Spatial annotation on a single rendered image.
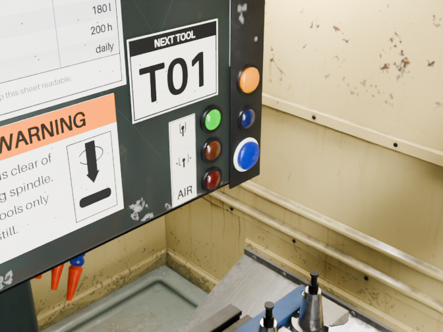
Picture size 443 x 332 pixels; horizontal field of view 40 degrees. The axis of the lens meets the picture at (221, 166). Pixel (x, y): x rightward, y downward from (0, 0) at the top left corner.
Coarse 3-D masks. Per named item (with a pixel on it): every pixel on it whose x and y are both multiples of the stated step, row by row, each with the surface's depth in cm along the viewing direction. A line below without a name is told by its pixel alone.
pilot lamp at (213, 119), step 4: (212, 112) 56; (216, 112) 56; (208, 116) 56; (212, 116) 56; (216, 116) 56; (220, 116) 57; (208, 120) 56; (212, 120) 56; (216, 120) 56; (208, 124) 56; (212, 124) 56; (216, 124) 57; (208, 128) 56; (212, 128) 57
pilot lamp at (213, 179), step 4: (212, 172) 59; (216, 172) 59; (208, 176) 59; (212, 176) 59; (216, 176) 59; (220, 176) 60; (208, 180) 59; (212, 180) 59; (216, 180) 59; (208, 184) 59; (212, 184) 59; (216, 184) 59; (208, 188) 59; (212, 188) 59
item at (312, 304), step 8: (304, 296) 99; (312, 296) 98; (320, 296) 99; (304, 304) 100; (312, 304) 99; (320, 304) 99; (304, 312) 100; (312, 312) 99; (320, 312) 100; (304, 320) 100; (312, 320) 100; (320, 320) 100; (304, 328) 101; (312, 328) 100; (320, 328) 101
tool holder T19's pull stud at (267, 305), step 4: (264, 304) 91; (268, 304) 91; (272, 304) 91; (268, 308) 90; (272, 308) 90; (268, 312) 91; (264, 316) 91; (268, 316) 91; (272, 316) 91; (264, 320) 91; (268, 320) 91; (272, 320) 91; (264, 324) 92; (268, 324) 91; (272, 324) 92
